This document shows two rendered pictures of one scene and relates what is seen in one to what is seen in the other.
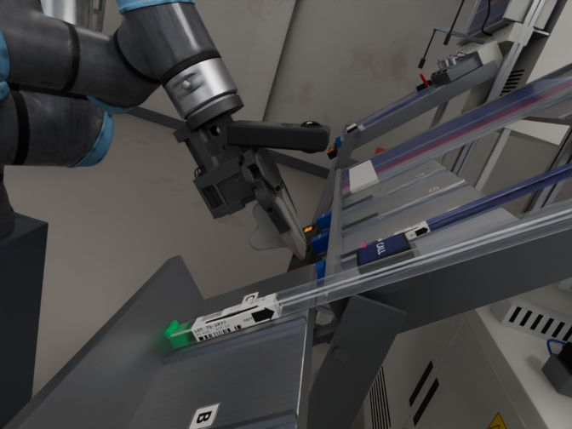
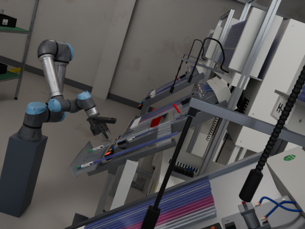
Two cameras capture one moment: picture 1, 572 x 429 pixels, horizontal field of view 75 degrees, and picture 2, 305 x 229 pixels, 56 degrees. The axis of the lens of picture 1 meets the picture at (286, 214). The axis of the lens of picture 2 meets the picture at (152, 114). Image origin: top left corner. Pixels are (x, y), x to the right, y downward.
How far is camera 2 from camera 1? 1.36 m
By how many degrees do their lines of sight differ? 5
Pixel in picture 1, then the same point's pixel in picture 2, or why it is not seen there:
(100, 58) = (73, 106)
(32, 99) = not seen: hidden behind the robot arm
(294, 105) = (130, 70)
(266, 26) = (115, 28)
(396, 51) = (187, 42)
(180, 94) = (88, 113)
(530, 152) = not seen: hidden behind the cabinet
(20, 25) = (62, 103)
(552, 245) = (146, 140)
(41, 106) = not seen: hidden behind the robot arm
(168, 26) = (87, 102)
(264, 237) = (103, 139)
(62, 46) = (68, 105)
